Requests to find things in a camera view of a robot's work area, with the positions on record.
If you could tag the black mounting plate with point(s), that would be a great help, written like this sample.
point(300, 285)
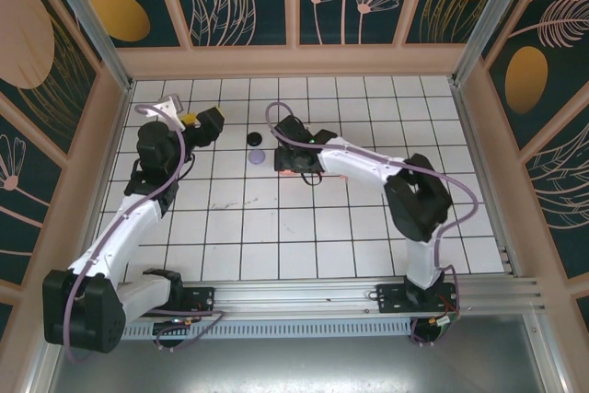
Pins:
point(202, 301)
point(391, 298)

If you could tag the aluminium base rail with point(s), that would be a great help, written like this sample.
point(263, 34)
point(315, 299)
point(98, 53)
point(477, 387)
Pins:
point(294, 296)

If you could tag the black earbud charging case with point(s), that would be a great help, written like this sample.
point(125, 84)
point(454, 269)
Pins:
point(254, 138)

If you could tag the purple earbud charging case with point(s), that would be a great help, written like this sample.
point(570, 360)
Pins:
point(257, 157)

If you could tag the grey metal sheet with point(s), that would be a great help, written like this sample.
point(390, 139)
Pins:
point(294, 365)

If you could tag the aluminium frame bar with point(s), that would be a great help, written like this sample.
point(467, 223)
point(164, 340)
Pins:
point(39, 374)
point(550, 365)

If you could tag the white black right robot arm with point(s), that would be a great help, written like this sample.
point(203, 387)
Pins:
point(359, 158)

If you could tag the aluminium corner post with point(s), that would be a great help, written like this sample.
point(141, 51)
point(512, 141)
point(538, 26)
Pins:
point(96, 29)
point(494, 20)

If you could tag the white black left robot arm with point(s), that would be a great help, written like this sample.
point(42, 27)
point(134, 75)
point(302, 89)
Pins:
point(129, 232)

